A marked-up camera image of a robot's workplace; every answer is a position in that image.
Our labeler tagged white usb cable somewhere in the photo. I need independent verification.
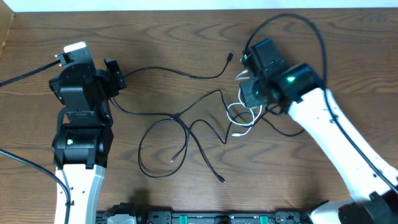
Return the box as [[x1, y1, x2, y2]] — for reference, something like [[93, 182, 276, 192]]
[[226, 68, 264, 138]]

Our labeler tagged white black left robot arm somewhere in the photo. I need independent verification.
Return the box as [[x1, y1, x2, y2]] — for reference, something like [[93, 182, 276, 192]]
[[49, 58, 126, 223]]

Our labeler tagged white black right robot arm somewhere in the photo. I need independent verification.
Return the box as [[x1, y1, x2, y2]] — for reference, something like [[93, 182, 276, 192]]
[[239, 63, 397, 223]]

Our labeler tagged brown cardboard side panel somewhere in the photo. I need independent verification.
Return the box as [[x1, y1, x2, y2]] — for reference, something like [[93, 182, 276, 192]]
[[0, 0, 14, 55]]

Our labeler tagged black left camera cable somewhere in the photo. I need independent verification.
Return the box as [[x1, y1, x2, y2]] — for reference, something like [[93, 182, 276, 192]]
[[0, 58, 62, 88]]

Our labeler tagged black camera cable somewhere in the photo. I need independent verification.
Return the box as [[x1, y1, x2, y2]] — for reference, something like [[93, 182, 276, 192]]
[[0, 58, 62, 88], [244, 12, 398, 187]]

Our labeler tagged black right camera cable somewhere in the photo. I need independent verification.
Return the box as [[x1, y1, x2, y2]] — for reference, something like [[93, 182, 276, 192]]
[[244, 12, 398, 187]]

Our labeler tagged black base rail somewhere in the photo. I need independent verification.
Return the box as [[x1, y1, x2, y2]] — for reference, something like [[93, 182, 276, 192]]
[[95, 203, 309, 224]]

